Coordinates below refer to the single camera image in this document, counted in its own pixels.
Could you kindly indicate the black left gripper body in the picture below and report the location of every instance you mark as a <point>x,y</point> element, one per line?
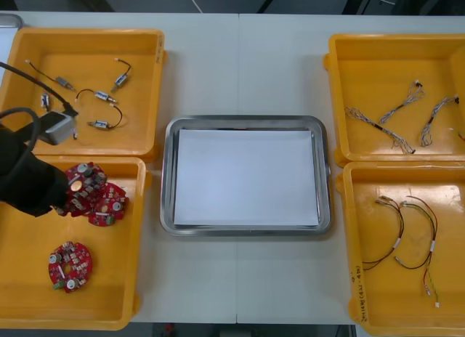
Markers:
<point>32,184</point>

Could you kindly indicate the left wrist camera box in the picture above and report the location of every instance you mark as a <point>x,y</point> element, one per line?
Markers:
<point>58,126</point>

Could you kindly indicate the round red circuit board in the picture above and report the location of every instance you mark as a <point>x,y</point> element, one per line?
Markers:
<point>78,259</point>
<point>110,210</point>
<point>85,191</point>

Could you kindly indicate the yellow-orange plastic bin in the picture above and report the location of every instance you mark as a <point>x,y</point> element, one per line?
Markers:
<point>399,315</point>
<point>363,61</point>
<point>91,141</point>
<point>116,279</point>

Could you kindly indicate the white paper sheet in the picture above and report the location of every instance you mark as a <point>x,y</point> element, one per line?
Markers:
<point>247,177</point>

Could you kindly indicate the small steel tray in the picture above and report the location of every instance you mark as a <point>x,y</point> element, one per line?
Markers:
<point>11,21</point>

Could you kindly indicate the left arm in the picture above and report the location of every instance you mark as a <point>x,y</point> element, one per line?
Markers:
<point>5,170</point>

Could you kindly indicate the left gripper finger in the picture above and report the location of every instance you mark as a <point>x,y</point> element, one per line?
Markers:
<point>61,184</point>
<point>61,209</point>

